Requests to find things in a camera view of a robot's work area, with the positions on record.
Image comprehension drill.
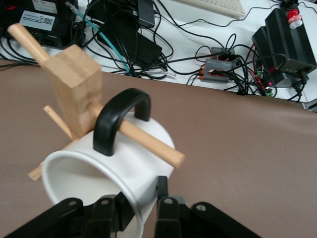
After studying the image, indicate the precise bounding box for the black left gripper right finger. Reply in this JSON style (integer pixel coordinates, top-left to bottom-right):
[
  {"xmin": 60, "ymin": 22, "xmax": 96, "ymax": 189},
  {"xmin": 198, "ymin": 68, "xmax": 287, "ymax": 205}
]
[{"xmin": 154, "ymin": 176, "xmax": 189, "ymax": 238}]

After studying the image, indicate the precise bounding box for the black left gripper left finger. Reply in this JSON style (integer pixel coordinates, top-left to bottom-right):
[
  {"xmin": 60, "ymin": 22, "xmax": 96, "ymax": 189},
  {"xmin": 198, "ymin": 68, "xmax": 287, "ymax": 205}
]
[{"xmin": 83, "ymin": 191, "xmax": 136, "ymax": 238}]

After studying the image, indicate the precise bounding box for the white smiley cup black handle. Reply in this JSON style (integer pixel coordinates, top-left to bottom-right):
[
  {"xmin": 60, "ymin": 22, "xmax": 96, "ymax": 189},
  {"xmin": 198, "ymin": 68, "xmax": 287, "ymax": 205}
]
[{"xmin": 41, "ymin": 88, "xmax": 175, "ymax": 238}]

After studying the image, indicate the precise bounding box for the wooden cup rack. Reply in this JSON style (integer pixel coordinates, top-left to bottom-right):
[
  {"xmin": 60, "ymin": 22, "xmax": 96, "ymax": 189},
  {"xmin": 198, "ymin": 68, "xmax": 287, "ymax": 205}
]
[{"xmin": 7, "ymin": 23, "xmax": 186, "ymax": 182}]

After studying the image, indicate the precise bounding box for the grey orange hub device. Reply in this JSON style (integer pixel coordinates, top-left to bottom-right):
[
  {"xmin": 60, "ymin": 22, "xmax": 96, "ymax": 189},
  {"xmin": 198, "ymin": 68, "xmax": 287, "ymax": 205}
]
[
  {"xmin": 200, "ymin": 58, "xmax": 238, "ymax": 84},
  {"xmin": 210, "ymin": 46, "xmax": 235, "ymax": 60}
]

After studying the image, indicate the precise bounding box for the black power brick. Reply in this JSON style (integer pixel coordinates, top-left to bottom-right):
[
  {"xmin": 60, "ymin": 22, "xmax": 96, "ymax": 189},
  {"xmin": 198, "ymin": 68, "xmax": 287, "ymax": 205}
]
[{"xmin": 98, "ymin": 21, "xmax": 163, "ymax": 65}]

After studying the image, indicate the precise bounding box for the small black ribbed box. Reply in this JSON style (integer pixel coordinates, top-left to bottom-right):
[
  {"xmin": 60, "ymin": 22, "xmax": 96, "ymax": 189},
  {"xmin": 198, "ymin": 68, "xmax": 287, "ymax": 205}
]
[{"xmin": 252, "ymin": 26, "xmax": 274, "ymax": 82}]

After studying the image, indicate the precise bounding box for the slim black adapter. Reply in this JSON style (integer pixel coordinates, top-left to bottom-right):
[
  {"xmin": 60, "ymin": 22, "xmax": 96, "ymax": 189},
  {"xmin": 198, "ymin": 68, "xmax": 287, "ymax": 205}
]
[{"xmin": 137, "ymin": 0, "xmax": 156, "ymax": 28}]

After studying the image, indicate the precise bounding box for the black computer box white label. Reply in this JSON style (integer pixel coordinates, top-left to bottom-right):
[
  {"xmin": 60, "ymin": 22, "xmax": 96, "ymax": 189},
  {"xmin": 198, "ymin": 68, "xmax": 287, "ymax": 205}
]
[{"xmin": 0, "ymin": 0, "xmax": 79, "ymax": 50}]

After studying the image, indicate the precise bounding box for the large black ribbed controller box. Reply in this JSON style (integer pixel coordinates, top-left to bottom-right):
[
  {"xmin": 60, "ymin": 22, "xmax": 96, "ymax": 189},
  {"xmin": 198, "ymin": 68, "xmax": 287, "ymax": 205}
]
[{"xmin": 264, "ymin": 8, "xmax": 317, "ymax": 88}]

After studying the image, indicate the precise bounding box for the beige keyboard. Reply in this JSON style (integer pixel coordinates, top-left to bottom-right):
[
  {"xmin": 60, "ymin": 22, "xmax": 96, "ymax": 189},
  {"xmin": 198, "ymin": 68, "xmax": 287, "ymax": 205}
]
[{"xmin": 173, "ymin": 0, "xmax": 248, "ymax": 20}]

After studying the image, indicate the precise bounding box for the red and white stop button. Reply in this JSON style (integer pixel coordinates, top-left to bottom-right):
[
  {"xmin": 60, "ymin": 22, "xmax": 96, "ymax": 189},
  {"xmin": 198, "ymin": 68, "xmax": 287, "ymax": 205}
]
[{"xmin": 286, "ymin": 8, "xmax": 303, "ymax": 30}]

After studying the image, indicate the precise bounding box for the teal cable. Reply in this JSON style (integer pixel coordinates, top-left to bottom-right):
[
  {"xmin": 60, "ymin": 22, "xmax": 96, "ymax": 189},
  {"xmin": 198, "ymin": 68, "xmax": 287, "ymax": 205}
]
[{"xmin": 65, "ymin": 1, "xmax": 131, "ymax": 75}]

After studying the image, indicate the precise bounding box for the red cable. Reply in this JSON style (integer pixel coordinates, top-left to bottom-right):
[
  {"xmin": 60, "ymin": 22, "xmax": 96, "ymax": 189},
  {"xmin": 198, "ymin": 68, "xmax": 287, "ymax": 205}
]
[{"xmin": 246, "ymin": 42, "xmax": 265, "ymax": 88}]

